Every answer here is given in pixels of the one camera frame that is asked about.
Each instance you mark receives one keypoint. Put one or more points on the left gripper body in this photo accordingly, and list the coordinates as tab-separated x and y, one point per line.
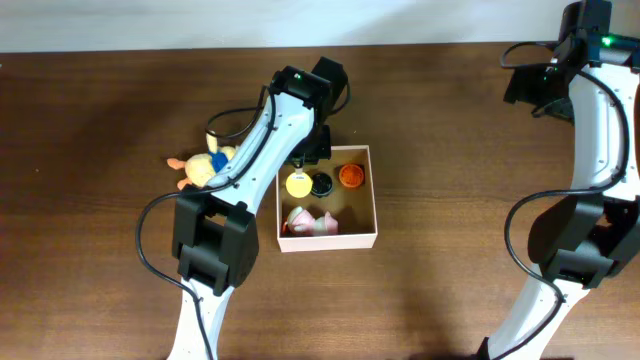
318	150

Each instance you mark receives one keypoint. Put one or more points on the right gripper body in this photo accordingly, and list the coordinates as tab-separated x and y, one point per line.
543	88

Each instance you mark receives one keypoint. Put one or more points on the black round puck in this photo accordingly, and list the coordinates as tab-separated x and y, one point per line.
322	185

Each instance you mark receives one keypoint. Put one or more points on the yellow wooden rattle drum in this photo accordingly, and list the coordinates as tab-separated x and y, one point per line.
298	184

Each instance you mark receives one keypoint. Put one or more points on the orange round puck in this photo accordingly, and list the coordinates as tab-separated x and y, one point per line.
351	175

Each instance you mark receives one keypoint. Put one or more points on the pink white bunny figurine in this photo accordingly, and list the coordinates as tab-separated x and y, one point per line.
301	223

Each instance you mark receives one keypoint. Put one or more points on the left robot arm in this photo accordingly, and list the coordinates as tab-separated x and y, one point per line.
215	238

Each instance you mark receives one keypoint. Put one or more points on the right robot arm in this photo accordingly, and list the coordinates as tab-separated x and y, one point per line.
592	232

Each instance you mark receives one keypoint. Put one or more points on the yellow plush duck toy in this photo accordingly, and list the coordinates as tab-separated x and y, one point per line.
201	168

